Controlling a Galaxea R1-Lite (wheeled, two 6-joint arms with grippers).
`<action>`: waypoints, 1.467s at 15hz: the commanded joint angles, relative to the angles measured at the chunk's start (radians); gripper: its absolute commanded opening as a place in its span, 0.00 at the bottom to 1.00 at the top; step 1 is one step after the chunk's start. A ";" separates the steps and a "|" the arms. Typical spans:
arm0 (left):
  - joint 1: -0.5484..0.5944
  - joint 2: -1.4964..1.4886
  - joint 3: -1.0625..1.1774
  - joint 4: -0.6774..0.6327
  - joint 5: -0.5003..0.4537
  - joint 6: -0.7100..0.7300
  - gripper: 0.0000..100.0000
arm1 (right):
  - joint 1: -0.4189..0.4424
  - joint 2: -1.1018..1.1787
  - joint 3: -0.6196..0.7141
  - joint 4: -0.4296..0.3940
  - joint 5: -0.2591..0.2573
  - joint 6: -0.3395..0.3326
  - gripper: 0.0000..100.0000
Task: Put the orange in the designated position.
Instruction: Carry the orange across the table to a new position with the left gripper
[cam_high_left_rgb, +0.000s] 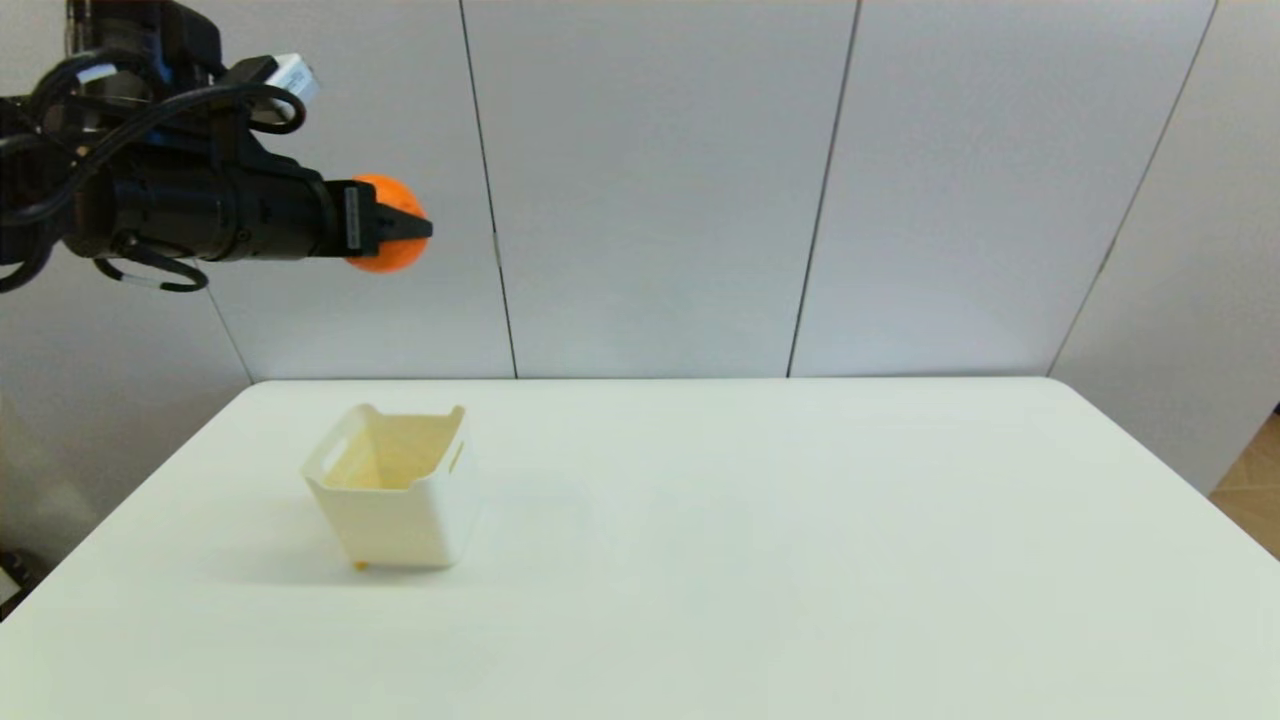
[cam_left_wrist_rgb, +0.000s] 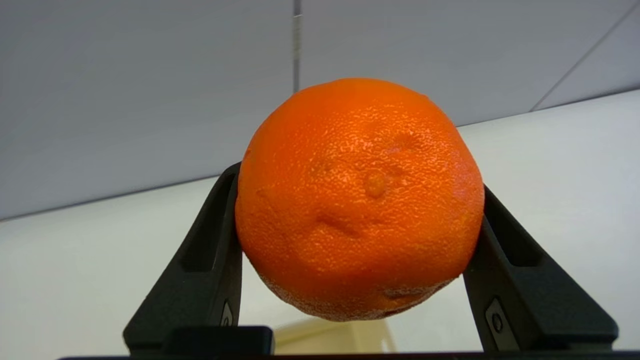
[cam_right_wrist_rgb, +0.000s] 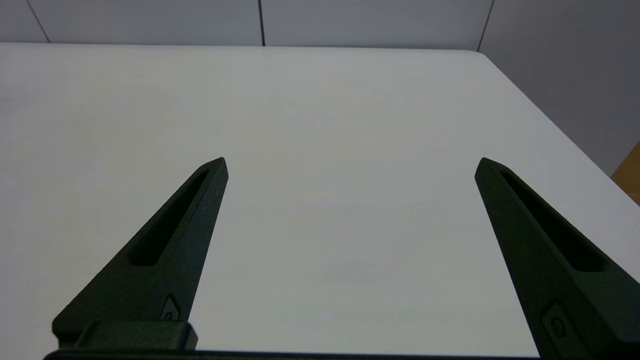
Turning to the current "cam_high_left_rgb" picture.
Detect orange fruit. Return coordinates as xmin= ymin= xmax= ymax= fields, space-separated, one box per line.
xmin=345 ymin=174 xmax=430 ymax=274

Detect white plastic bin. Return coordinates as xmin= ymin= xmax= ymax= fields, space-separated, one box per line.
xmin=300 ymin=402 xmax=482 ymax=573

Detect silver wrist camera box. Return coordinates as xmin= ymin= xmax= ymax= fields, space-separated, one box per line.
xmin=268 ymin=54 xmax=322 ymax=107

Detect thin black cable loop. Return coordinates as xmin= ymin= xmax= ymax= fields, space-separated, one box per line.
xmin=93 ymin=235 xmax=210 ymax=294

